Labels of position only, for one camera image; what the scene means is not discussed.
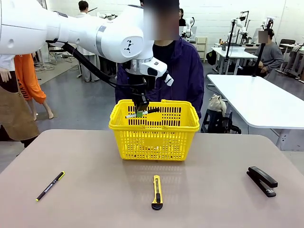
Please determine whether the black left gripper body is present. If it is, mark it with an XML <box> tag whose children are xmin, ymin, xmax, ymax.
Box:
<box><xmin>129</xmin><ymin>70</ymin><xmax>156</xmax><ymax>105</ymax></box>

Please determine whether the black and white marker pen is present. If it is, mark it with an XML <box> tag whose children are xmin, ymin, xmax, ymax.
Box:
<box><xmin>125</xmin><ymin>108</ymin><xmax>161</xmax><ymax>119</ymax></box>

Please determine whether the yellow utility knife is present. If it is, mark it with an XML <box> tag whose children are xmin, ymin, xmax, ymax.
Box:
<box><xmin>151</xmin><ymin>175</ymin><xmax>163</xmax><ymax>210</ymax></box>

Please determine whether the yellow plastic shopping basket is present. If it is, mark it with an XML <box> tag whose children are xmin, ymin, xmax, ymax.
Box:
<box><xmin>108</xmin><ymin>99</ymin><xmax>200</xmax><ymax>162</ymax></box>

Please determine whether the person in purple jacket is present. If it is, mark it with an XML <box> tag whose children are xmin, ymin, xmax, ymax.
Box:
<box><xmin>115</xmin><ymin>0</ymin><xmax>205</xmax><ymax>119</ymax></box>

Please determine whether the person in white coat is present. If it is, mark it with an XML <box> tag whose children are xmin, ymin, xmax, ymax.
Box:
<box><xmin>76</xmin><ymin>0</ymin><xmax>101</xmax><ymax>83</ymax></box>

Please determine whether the seated person in grey sweater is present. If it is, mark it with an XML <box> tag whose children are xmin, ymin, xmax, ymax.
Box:
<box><xmin>257</xmin><ymin>29</ymin><xmax>285</xmax><ymax>78</ymax></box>

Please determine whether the black stool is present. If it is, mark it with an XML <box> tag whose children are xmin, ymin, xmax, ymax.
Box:
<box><xmin>200</xmin><ymin>109</ymin><xmax>242</xmax><ymax>135</ymax></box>

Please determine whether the beige cloth bag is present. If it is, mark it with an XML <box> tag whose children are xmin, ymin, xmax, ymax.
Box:
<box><xmin>208</xmin><ymin>94</ymin><xmax>228</xmax><ymax>113</ymax></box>

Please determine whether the white drawer cabinet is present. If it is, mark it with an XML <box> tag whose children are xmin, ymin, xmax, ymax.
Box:
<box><xmin>195</xmin><ymin>36</ymin><xmax>209</xmax><ymax>63</ymax></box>

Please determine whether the black backpack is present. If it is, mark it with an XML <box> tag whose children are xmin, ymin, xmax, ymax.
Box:
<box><xmin>206</xmin><ymin>50</ymin><xmax>218</xmax><ymax>67</ymax></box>

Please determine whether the black mesh office chair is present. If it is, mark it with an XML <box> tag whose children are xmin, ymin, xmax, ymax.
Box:
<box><xmin>48</xmin><ymin>42</ymin><xmax>72</xmax><ymax>65</ymax></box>

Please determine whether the thin black tripod pole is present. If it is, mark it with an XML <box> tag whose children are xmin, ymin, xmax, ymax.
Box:
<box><xmin>224</xmin><ymin>19</ymin><xmax>238</xmax><ymax>63</ymax></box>

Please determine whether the small white background table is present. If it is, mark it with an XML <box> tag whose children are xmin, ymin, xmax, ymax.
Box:
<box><xmin>210</xmin><ymin>46</ymin><xmax>258</xmax><ymax>76</ymax></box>

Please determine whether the black pen with yellow cap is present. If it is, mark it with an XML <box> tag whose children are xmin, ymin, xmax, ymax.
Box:
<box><xmin>36</xmin><ymin>171</ymin><xmax>66</xmax><ymax>202</ymax></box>

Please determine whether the thick black tripod pole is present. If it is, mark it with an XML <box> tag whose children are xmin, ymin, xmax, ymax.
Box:
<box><xmin>252</xmin><ymin>18</ymin><xmax>274</xmax><ymax>78</ymax></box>

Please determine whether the black stapler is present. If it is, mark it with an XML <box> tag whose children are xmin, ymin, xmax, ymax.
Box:
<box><xmin>246</xmin><ymin>166</ymin><xmax>278</xmax><ymax>198</ymax></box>

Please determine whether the black swivel office chair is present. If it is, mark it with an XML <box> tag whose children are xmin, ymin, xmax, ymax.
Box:
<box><xmin>279</xmin><ymin>38</ymin><xmax>297</xmax><ymax>72</ymax></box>

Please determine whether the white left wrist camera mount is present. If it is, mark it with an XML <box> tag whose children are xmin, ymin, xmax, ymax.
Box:
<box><xmin>139</xmin><ymin>60</ymin><xmax>175</xmax><ymax>86</ymax></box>

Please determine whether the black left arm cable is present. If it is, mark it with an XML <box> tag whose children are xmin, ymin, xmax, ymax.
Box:
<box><xmin>46</xmin><ymin>40</ymin><xmax>171</xmax><ymax>95</ymax></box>

